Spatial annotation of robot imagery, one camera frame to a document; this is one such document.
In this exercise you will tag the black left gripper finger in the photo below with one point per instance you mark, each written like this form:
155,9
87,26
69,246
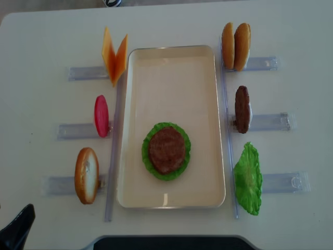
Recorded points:
15,234

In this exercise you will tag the orange cheese slice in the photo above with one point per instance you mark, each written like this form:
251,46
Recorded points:
108,53
120,61

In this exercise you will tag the black robot base front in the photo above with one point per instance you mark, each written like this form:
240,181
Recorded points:
172,242

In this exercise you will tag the bread bun slice left side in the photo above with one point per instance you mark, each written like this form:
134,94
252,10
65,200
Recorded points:
86,178

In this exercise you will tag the clear holder strip tomato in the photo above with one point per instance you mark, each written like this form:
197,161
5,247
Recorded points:
79,131

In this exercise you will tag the red tomato slice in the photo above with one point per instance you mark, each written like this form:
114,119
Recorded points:
101,116

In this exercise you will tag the green lettuce leaf on tray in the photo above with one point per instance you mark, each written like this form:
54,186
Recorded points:
145,157

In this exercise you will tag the clear holder strip cheese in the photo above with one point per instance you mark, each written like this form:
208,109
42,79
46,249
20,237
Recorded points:
87,73

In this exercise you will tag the brown meat patty on tray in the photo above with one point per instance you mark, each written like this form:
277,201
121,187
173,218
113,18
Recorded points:
166,150

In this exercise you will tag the upright green lettuce leaf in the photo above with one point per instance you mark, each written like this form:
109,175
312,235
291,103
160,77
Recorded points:
249,180

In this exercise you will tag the upright brown meat patty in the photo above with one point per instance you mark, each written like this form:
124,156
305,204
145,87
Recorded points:
243,111

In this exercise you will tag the clear holder strip lettuce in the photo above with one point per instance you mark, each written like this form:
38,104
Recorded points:
296,182

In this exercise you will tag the clear holder strip left bun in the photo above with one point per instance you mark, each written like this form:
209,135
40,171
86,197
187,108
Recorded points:
54,186

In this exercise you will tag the cream rectangular metal tray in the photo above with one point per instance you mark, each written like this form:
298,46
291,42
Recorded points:
178,85

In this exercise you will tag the bun slice right inner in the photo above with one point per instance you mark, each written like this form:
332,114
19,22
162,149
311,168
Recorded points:
228,46

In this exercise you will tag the clear holder strip patty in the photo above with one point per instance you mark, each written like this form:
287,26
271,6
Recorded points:
273,122

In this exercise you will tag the clear holder strip right buns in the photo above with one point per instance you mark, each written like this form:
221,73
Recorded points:
262,64

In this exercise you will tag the bun slice right outer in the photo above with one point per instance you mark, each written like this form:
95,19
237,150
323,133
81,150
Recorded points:
242,45

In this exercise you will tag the long clear rail right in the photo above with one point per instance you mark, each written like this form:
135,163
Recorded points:
228,133

